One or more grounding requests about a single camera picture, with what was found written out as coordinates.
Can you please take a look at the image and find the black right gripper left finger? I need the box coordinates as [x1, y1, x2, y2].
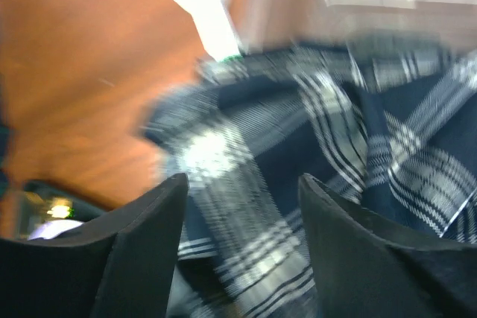
[1, 174, 189, 317]

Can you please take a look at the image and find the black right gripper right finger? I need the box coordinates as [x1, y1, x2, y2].
[299, 174, 476, 317]

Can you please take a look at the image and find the navy white plaid skirt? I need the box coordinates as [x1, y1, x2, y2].
[142, 36, 476, 317]

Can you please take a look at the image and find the purple plate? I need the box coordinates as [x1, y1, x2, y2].
[28, 219, 83, 240]

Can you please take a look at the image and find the black tray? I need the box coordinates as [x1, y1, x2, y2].
[14, 180, 107, 239]

